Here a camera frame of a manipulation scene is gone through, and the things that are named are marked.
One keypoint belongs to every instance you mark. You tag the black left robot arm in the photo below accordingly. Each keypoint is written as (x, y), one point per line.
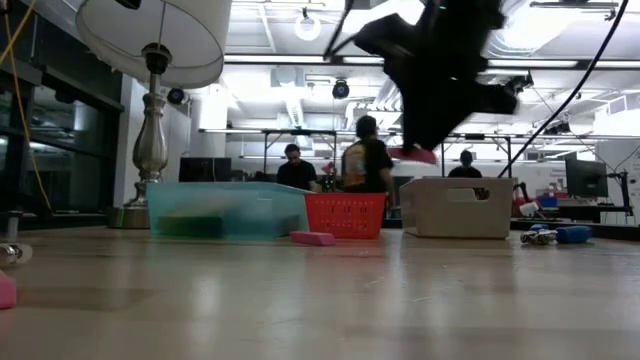
(127, 3)

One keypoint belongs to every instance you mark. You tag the black background robot arm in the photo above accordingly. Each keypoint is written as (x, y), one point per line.
(530, 187)

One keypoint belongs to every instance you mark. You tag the black monitor on arm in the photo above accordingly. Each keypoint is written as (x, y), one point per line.
(586, 178)

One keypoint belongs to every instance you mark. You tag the small silver metal object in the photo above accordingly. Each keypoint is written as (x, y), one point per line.
(12, 254)

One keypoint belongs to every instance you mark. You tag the silver spiral air duct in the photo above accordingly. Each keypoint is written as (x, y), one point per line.
(520, 45)

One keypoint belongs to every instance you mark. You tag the red plastic basket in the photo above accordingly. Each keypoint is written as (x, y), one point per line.
(345, 216)

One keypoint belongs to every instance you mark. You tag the small grey metal post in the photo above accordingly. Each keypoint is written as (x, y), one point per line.
(14, 225)

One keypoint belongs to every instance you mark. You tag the black ceiling spotlight cluster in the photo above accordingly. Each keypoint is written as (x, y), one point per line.
(524, 80)

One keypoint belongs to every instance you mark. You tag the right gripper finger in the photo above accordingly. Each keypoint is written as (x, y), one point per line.
(445, 120)
(415, 110)

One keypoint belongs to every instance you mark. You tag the black computer monitor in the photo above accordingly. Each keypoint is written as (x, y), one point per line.
(205, 169)

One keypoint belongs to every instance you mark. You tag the light grey plastic bin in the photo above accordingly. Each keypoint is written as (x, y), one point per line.
(450, 215)

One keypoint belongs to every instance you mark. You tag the person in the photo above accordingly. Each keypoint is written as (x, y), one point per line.
(297, 175)
(465, 170)
(367, 165)

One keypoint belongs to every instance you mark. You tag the teal translucent plastic tray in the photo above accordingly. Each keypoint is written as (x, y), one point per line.
(260, 210)

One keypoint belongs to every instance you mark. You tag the black background rig frame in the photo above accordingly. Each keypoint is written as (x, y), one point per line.
(300, 132)
(475, 136)

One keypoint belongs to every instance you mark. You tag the pink rectangular eraser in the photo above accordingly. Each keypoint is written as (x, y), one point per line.
(6, 291)
(312, 238)
(420, 156)

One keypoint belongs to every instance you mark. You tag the long linear ceiling light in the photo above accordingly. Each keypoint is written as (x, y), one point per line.
(280, 59)

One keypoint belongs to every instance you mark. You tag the table lamp white shade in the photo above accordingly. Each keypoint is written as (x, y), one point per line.
(150, 145)

